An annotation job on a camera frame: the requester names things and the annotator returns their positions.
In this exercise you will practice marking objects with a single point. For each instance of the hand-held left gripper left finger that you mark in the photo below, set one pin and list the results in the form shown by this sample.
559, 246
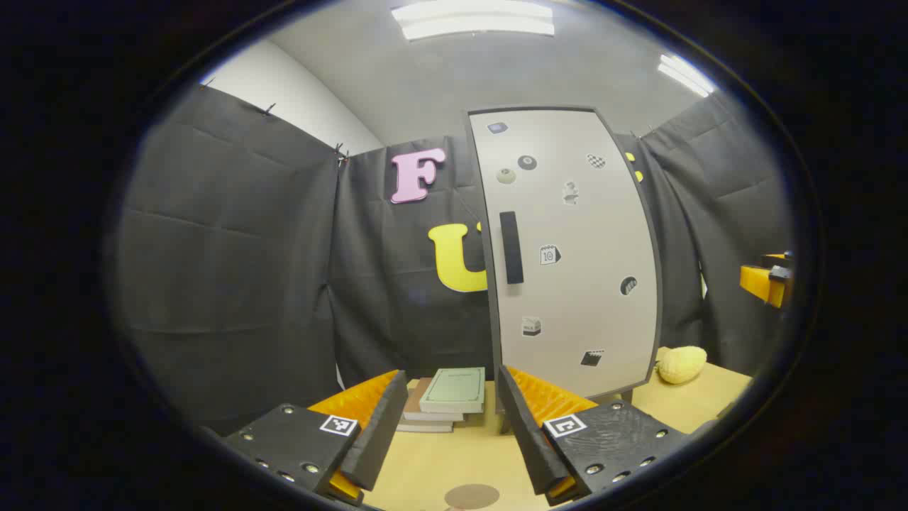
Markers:
379, 433

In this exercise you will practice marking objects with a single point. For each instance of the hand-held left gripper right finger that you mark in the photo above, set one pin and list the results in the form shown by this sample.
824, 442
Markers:
528, 440

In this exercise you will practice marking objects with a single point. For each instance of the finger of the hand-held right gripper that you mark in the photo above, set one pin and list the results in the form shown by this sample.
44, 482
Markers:
759, 282
779, 257

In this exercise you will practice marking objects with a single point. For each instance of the dark grey cabinet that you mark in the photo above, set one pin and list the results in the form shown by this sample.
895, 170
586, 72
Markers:
505, 424

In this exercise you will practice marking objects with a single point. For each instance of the brown round coaster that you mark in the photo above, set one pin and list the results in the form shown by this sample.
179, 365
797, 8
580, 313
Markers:
472, 497

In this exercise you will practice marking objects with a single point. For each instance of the grey cabinet door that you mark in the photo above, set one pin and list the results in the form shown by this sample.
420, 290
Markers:
582, 213

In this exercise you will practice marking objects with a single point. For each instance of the brown cover book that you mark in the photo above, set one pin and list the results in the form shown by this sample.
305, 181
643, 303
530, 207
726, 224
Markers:
415, 404
422, 427

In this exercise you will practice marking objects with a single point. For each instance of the green cover book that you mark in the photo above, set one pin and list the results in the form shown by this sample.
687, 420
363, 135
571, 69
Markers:
454, 390

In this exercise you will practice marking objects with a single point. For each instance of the yellow bread toy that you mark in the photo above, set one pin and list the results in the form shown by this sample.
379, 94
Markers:
681, 365

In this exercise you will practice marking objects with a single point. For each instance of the long ceiling light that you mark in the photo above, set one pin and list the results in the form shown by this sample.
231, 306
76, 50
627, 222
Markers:
472, 20
684, 74

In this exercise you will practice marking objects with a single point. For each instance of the black backdrop cloth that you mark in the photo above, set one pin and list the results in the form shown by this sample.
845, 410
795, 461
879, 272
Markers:
234, 284

